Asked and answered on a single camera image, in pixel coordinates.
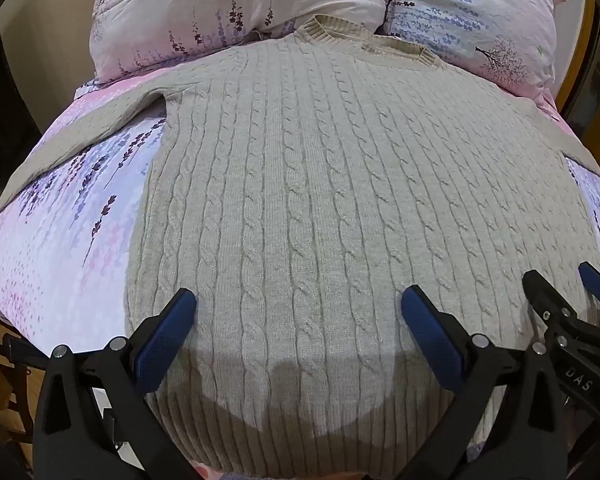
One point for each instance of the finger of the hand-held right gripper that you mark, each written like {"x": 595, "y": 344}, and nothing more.
{"x": 599, "y": 285}
{"x": 547, "y": 305}

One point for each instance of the wooden headboard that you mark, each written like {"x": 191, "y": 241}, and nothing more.
{"x": 582, "y": 40}

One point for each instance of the blue lavender print pillow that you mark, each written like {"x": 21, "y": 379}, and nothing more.
{"x": 470, "y": 15}

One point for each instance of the pink floral pillow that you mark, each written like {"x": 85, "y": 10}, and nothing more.
{"x": 220, "y": 5}

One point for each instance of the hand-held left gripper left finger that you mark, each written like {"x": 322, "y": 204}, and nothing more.
{"x": 166, "y": 337}

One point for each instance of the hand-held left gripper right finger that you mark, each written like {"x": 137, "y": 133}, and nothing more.
{"x": 431, "y": 337}

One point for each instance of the pink floral bed sheet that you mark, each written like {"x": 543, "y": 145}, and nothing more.
{"x": 55, "y": 260}

